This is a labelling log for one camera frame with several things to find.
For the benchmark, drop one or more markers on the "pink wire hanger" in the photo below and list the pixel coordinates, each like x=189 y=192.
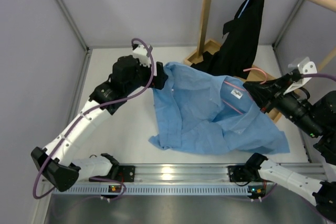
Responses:
x=238 y=92

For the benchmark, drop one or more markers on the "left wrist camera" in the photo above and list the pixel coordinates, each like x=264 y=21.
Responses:
x=139 y=52

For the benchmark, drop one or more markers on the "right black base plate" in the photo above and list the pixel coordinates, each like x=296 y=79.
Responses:
x=237 y=174

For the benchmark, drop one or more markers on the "aluminium mounting rail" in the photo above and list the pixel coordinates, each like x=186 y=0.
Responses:
x=181 y=173

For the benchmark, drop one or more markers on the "grey slotted cable duct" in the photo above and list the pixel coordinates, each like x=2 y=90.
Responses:
x=133 y=189

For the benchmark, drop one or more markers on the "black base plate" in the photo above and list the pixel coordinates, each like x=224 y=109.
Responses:
x=237 y=174
x=120 y=173

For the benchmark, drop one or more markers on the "black shirt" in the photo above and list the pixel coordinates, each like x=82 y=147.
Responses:
x=238 y=51

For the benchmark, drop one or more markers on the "light blue shirt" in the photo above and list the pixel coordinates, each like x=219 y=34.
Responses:
x=192 y=117

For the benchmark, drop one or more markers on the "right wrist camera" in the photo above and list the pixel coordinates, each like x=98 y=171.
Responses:
x=297 y=68

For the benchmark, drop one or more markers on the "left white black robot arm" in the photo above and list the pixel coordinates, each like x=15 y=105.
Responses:
x=56 y=160

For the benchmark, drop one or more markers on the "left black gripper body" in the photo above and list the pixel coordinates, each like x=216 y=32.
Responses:
x=143 y=75

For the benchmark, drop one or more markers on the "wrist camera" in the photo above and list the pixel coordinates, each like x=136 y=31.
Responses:
x=297 y=68
x=139 y=52

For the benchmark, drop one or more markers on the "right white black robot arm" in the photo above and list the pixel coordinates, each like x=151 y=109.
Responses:
x=316 y=120

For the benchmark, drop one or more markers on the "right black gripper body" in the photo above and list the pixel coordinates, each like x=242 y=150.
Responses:
x=291 y=107

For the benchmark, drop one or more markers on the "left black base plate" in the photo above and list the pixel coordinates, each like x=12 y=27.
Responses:
x=120 y=173

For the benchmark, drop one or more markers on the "wooden clothes rack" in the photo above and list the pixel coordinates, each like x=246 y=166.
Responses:
x=290 y=29

